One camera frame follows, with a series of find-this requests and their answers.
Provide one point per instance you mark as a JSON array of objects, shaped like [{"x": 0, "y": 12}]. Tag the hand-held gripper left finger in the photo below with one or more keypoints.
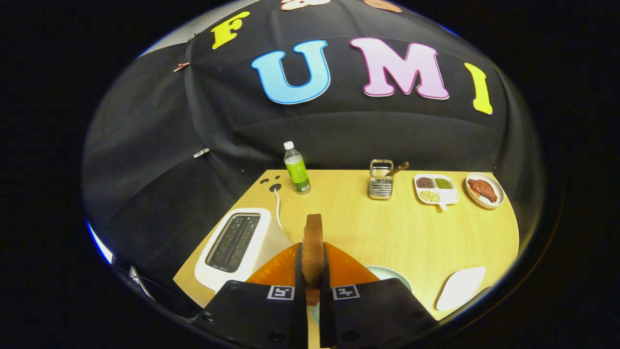
[{"x": 300, "y": 320}]

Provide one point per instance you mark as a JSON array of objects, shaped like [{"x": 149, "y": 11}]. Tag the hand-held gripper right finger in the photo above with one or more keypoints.
[{"x": 325, "y": 320}]

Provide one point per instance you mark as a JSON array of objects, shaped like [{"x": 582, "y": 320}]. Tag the toasted bread slice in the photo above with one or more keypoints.
[{"x": 312, "y": 252}]

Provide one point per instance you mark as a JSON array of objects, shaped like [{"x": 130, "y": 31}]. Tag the pale green round plate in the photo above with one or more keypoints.
[{"x": 395, "y": 277}]

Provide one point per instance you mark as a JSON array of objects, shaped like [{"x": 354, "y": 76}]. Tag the white toaster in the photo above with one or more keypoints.
[{"x": 206, "y": 274}]

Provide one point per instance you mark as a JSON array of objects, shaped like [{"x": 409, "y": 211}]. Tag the white rectangular plate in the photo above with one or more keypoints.
[{"x": 460, "y": 288}]

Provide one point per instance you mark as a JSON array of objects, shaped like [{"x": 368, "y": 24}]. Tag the green drink bottle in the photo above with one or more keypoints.
[{"x": 297, "y": 172}]

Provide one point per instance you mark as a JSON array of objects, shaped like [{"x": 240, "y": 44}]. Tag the white divided bean dish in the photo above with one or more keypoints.
[{"x": 448, "y": 196}]

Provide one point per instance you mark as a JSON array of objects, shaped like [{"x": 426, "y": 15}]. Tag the black backdrop cloth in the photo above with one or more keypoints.
[{"x": 339, "y": 131}]

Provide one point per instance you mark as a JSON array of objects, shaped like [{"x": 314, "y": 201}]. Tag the small white cloth tag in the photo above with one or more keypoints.
[{"x": 201, "y": 152}]

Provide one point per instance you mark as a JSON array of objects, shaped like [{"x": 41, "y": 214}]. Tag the round white meat plate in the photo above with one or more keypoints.
[{"x": 488, "y": 205}]

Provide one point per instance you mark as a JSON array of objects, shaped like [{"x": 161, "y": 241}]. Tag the red meat slice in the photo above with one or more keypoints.
[{"x": 483, "y": 190}]

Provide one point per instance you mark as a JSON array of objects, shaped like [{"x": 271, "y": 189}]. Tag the pink cloth clip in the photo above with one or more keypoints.
[{"x": 181, "y": 67}]

